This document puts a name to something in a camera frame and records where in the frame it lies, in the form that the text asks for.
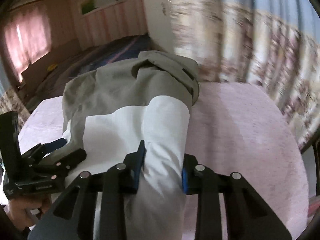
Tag pink floral bed sheet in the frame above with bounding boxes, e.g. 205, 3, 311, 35
18, 81, 311, 240

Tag pink window curtain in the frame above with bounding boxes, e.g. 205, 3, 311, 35
4, 5, 52, 82

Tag striped blanket bed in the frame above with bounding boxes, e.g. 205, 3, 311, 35
23, 34, 151, 112

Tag person's left hand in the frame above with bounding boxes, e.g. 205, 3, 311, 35
4, 195, 52, 231

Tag blue floral curtain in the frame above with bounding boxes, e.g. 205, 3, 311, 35
169, 0, 319, 148

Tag white wardrobe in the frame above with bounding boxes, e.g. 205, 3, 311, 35
143, 0, 174, 53

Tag white water dispenser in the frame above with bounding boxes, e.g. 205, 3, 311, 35
300, 128, 319, 198

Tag olive and white jacket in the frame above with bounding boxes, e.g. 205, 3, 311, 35
61, 51, 199, 239

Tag yellow object on headboard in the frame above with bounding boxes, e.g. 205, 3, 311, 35
47, 64, 57, 72

